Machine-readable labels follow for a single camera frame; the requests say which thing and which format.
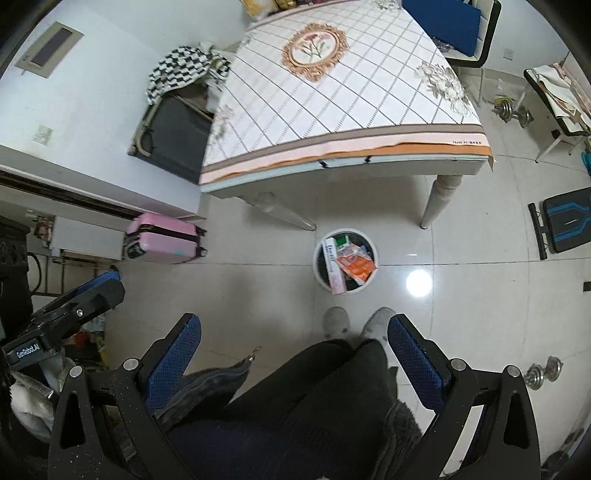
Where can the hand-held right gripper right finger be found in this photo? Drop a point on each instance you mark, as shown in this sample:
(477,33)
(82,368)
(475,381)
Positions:
(415,364)

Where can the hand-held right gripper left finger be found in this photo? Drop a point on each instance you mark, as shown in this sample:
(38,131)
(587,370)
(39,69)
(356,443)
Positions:
(173,364)

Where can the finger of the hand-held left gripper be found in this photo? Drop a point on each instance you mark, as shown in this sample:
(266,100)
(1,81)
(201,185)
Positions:
(92,300)

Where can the orange plastic bag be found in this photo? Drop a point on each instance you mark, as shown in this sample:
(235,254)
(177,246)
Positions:
(355,265)

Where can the pink and white box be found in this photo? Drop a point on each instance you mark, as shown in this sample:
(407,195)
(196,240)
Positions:
(333,265)

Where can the green and white medicine box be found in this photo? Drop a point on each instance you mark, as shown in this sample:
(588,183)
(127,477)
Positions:
(342,241)

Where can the white round trash bin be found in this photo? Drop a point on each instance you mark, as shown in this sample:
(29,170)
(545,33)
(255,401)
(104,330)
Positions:
(317,258)

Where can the person's dark fleece jacket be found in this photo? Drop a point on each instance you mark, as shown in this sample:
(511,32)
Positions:
(207,383)

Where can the person's right grey slipper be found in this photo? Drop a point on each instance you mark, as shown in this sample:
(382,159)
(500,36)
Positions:
(378,323)

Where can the person's grey slipper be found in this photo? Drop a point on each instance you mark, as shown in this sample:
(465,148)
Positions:
(336,323)
(378,323)

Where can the person's left grey slipper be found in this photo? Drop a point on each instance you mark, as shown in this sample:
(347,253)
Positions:
(336,323)

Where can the pink suitcase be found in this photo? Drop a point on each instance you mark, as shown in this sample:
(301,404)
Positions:
(161,240)

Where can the person's black pants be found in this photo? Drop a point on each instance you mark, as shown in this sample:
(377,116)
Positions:
(323,392)

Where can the chrome dumbbell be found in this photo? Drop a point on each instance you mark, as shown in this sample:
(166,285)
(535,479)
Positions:
(538,374)
(508,110)

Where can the white dining table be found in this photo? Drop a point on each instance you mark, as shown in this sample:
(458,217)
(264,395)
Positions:
(438,198)

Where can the black blue exercise board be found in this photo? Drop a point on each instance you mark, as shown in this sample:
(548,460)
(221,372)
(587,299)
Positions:
(568,221)

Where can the black white checkered cloth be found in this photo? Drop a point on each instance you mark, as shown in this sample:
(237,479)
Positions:
(178,69)

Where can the table with patterned tablecloth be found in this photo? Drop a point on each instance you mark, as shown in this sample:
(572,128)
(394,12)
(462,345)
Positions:
(346,101)

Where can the bench with beige cloth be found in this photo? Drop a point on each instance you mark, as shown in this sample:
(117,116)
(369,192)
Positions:
(558,87)

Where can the yellow snack bag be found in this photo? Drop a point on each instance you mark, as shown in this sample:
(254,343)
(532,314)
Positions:
(256,7)

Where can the blue backed chair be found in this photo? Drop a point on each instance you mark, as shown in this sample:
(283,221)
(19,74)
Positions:
(443,23)

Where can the gold wrapped sweets box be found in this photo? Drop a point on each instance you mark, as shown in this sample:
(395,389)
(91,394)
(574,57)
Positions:
(286,4)

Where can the white wall switch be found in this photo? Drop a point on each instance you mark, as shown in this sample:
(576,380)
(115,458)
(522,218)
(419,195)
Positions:
(43,134)

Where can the dark case with beige frame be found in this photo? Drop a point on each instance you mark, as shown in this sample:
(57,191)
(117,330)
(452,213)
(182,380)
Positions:
(180,138)

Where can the grey wall panel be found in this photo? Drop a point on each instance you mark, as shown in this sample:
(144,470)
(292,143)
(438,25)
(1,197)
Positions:
(51,46)

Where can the white wall socket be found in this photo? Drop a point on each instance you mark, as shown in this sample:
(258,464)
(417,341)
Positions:
(509,53)

